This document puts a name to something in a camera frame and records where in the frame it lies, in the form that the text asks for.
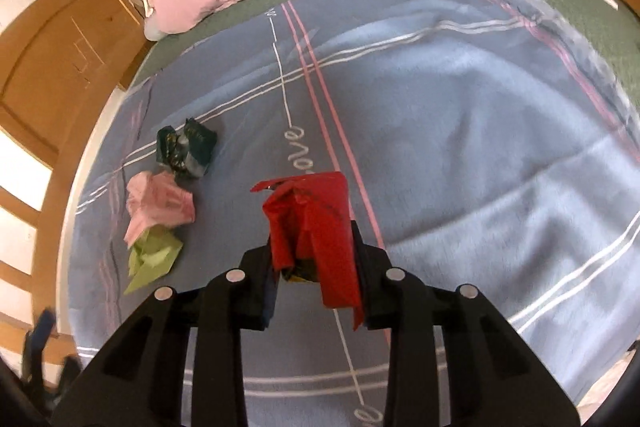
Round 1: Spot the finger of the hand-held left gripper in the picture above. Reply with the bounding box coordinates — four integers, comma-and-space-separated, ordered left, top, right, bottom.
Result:
22, 307, 83, 408

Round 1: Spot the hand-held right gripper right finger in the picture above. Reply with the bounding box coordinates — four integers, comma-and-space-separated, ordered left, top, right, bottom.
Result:
350, 222, 581, 427

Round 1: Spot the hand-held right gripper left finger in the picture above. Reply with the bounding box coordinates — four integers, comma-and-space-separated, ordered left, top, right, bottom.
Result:
50, 247, 281, 427

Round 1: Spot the red snack packet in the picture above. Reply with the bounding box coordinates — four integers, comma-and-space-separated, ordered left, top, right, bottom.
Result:
250, 172, 368, 330

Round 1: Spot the green paper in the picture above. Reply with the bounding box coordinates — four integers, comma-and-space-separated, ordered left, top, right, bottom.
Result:
122, 227, 183, 297

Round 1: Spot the pink wrapper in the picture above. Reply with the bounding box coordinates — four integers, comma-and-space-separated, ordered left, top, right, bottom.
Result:
124, 172, 197, 247

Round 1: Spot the dark green packet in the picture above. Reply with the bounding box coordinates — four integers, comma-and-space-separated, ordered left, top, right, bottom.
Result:
156, 118, 218, 180

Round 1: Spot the blue striped blanket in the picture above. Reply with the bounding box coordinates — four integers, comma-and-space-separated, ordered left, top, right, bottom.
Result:
62, 0, 640, 427

